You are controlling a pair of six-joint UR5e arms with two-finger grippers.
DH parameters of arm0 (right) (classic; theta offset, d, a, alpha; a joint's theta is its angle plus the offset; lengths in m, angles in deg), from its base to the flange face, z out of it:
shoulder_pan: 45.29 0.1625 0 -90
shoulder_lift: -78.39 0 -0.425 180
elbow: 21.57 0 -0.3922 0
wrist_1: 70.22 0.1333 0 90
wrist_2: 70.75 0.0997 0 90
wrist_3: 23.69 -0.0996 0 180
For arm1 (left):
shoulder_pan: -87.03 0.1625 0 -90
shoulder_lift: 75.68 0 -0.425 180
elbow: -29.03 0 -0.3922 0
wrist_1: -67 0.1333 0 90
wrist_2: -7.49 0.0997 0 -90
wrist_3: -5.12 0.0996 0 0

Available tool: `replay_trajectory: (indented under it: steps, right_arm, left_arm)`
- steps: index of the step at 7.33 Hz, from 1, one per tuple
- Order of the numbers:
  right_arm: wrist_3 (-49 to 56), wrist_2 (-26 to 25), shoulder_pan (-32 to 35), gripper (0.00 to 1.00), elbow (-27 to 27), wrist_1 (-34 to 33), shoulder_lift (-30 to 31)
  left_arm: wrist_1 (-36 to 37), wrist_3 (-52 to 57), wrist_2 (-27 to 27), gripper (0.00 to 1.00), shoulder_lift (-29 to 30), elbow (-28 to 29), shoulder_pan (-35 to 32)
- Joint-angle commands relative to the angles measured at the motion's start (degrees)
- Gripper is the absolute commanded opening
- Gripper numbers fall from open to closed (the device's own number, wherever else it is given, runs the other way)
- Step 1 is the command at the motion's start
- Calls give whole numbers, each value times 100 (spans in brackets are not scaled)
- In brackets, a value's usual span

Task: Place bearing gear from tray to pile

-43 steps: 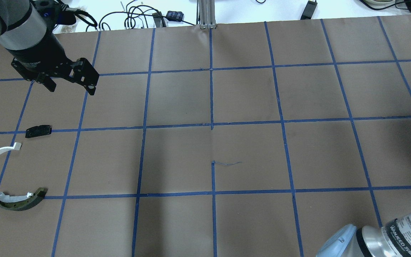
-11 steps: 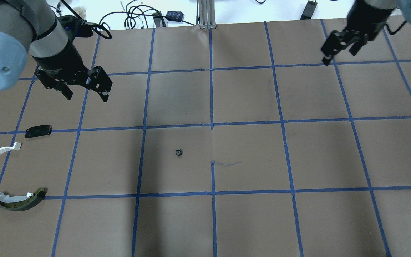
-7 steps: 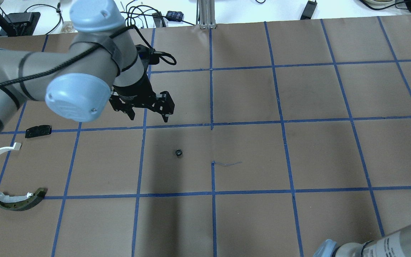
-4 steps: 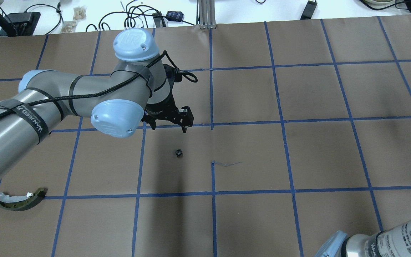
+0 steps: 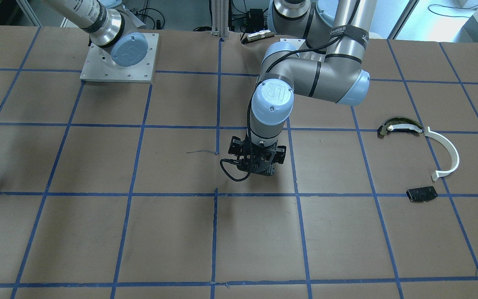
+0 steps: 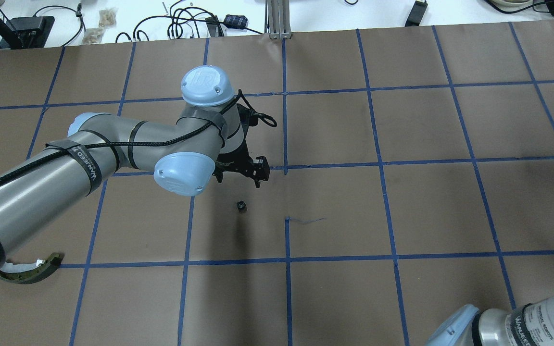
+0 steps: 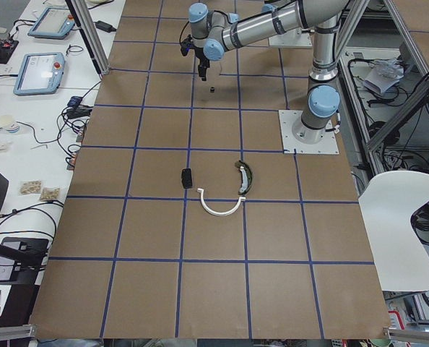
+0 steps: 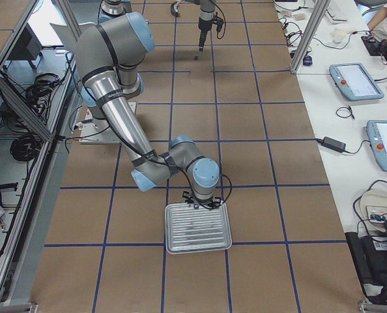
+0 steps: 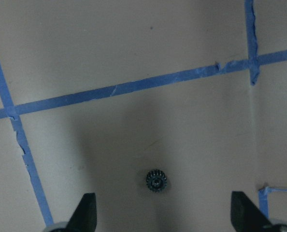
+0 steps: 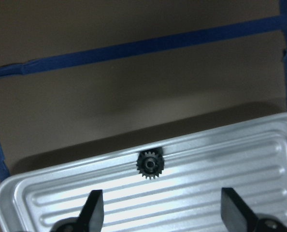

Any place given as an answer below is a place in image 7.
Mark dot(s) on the bag of small parts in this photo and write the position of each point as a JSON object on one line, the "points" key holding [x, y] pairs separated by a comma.
{"points": [[30, 187]]}

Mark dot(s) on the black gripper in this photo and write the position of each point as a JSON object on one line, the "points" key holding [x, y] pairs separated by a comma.
{"points": [[201, 58]]}

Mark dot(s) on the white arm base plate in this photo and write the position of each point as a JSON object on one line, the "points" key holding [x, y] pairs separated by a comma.
{"points": [[299, 139]]}

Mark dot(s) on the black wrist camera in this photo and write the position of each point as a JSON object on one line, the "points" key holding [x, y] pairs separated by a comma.
{"points": [[186, 45]]}

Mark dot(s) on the white chair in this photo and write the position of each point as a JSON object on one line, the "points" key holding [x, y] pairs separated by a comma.
{"points": [[387, 205]]}

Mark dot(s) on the white curved plastic clamp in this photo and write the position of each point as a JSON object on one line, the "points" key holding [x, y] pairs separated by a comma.
{"points": [[219, 208]]}

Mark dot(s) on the black power adapter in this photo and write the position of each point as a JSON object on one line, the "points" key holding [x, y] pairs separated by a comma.
{"points": [[104, 26]]}

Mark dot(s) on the far blue teach pendant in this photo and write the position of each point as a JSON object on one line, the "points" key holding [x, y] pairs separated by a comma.
{"points": [[53, 23]]}

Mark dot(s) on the small black remote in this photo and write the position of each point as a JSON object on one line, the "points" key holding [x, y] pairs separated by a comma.
{"points": [[186, 178]]}

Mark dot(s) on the near blue teach pendant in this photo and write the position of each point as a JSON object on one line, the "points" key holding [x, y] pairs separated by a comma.
{"points": [[40, 74]]}

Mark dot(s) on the right aluminium frame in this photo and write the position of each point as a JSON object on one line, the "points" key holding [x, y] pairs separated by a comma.
{"points": [[412, 21]]}

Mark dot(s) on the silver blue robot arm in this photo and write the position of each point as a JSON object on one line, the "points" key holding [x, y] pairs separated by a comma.
{"points": [[257, 80]]}

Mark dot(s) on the green white curved part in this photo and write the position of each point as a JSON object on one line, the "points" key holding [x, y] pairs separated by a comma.
{"points": [[247, 177]]}

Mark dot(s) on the blue usb adapter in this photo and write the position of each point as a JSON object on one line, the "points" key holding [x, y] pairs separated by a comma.
{"points": [[74, 101]]}

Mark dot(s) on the black flat device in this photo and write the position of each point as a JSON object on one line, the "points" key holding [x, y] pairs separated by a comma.
{"points": [[21, 259]]}

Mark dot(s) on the blue teach pendant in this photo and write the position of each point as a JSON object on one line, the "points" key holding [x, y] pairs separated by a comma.
{"points": [[53, 23], [40, 74]]}

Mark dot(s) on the aluminium frame post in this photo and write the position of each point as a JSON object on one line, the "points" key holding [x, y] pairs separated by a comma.
{"points": [[87, 29]]}

